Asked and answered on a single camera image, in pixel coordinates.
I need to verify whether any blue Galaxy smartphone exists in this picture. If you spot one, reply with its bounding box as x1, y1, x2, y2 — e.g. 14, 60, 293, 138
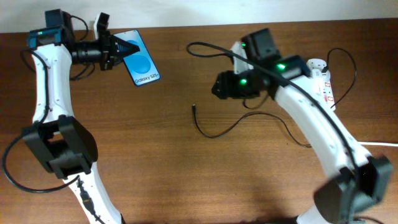
115, 30, 160, 86

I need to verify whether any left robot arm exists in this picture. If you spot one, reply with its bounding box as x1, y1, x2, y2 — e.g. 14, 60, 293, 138
23, 9, 140, 223

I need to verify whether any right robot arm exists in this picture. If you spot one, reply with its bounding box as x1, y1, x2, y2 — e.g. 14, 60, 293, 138
212, 29, 393, 223

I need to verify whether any white USB charger plug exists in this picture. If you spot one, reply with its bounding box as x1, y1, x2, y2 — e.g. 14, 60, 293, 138
307, 58, 330, 81

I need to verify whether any white power strip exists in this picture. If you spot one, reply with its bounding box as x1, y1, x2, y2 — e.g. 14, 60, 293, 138
311, 68, 336, 111

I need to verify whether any black USB charging cable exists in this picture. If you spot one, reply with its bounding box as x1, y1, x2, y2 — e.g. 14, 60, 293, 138
192, 47, 358, 148

